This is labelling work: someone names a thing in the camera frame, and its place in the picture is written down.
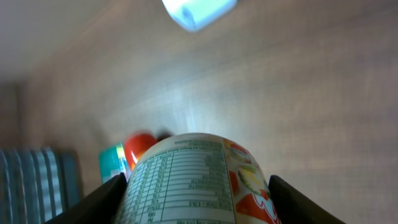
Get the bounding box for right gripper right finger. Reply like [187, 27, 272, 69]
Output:
[268, 175, 345, 224]

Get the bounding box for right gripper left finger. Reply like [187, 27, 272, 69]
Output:
[45, 173, 127, 224]

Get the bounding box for green 3M gloves package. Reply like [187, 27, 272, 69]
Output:
[98, 142, 131, 184]

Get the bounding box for red chili sauce bottle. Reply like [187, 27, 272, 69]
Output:
[123, 131, 157, 170]

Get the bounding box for green lid seasoning jar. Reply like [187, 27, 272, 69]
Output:
[113, 133, 280, 223]

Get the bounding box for white barcode scanner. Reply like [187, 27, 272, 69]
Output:
[162, 0, 238, 32]

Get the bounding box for grey plastic shopping basket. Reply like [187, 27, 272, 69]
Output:
[1, 147, 83, 223]

